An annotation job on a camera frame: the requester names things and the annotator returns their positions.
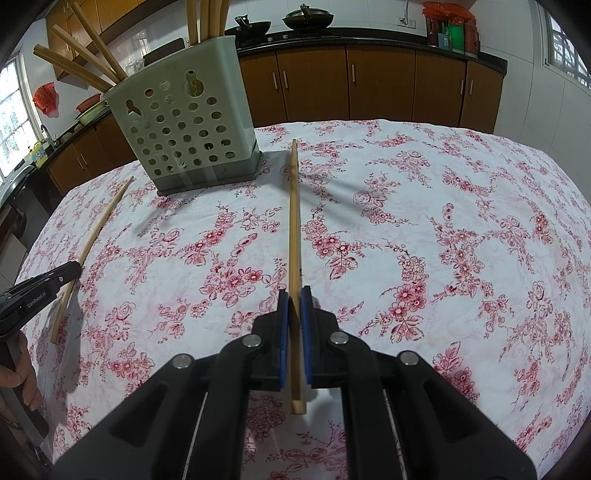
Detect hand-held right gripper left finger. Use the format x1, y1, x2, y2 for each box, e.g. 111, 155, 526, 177
52, 286, 291, 480

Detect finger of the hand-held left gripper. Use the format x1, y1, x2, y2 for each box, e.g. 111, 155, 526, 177
45, 260, 83, 289

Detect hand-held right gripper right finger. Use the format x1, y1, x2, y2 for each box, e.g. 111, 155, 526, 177
299, 285, 539, 480

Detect green perforated chopstick holder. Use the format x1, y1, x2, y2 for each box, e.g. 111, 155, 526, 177
102, 33, 265, 195

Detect person's left hand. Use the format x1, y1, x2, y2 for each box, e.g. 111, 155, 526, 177
0, 332, 44, 431

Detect steel sink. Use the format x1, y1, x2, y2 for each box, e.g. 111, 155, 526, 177
0, 170, 34, 205

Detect red floral tablecloth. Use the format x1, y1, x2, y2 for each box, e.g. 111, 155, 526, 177
14, 119, 586, 480

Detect green basin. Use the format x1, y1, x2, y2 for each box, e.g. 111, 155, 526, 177
76, 102, 110, 126

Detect kitchen window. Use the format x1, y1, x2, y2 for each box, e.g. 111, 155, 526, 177
0, 58, 40, 179
538, 4, 591, 89

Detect red hanging decoration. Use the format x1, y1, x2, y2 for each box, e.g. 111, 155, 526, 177
33, 82, 60, 116

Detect dark cutting board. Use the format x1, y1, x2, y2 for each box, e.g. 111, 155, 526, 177
143, 38, 186, 66

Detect bamboo chopsticks in holder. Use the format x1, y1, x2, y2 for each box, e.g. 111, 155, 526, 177
46, 0, 186, 80

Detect brown lower kitchen cabinets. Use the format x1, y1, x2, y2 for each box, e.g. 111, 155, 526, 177
46, 44, 505, 195

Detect black kitchen countertop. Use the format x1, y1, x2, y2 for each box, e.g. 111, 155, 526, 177
0, 27, 509, 204

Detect black wok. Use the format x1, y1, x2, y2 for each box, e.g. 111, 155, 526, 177
233, 15, 273, 38

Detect wok with lid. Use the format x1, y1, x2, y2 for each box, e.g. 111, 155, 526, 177
282, 4, 334, 30

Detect red and green packages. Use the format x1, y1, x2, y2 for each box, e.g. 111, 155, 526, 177
422, 1, 482, 57

